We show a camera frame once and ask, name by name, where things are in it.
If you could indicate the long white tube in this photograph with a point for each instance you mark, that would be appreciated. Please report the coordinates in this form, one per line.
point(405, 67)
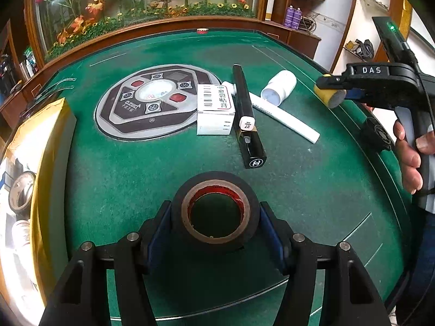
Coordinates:
point(284, 118)

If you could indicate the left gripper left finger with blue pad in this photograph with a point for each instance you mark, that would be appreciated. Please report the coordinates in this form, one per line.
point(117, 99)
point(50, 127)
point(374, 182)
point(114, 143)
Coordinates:
point(155, 235)

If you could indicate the black electrical tape roll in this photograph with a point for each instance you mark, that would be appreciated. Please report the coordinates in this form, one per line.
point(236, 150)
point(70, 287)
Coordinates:
point(216, 210)

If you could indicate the round mahjong table control panel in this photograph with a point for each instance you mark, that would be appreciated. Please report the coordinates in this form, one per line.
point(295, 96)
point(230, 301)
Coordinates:
point(152, 103)

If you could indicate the person's right hand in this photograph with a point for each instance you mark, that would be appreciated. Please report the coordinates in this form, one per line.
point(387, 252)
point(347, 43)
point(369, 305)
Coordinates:
point(410, 159)

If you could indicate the yellow taped cardboard box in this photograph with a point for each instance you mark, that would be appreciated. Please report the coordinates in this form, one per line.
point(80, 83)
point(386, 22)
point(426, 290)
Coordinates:
point(33, 248)

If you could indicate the eyeglasses on table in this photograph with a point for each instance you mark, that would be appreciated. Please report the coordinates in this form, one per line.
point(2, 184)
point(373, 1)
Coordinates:
point(56, 88)

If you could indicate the purple spray cans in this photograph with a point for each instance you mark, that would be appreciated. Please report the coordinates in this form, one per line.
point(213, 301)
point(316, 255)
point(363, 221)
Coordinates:
point(293, 18)

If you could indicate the long black Chanel box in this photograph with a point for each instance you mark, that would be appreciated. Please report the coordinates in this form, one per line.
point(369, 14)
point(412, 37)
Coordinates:
point(251, 148)

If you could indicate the white barcode carton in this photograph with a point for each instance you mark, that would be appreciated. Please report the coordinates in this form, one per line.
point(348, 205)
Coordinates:
point(215, 110)

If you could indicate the brown clear tape roll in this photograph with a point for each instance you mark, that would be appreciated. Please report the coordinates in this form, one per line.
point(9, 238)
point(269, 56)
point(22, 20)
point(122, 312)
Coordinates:
point(20, 194)

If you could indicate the yellow masking tape roll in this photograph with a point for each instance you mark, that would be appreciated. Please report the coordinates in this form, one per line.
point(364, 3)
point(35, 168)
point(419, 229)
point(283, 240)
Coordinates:
point(331, 98)

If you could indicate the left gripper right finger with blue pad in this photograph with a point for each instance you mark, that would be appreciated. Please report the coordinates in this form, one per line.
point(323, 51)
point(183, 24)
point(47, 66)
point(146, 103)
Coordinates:
point(276, 233)

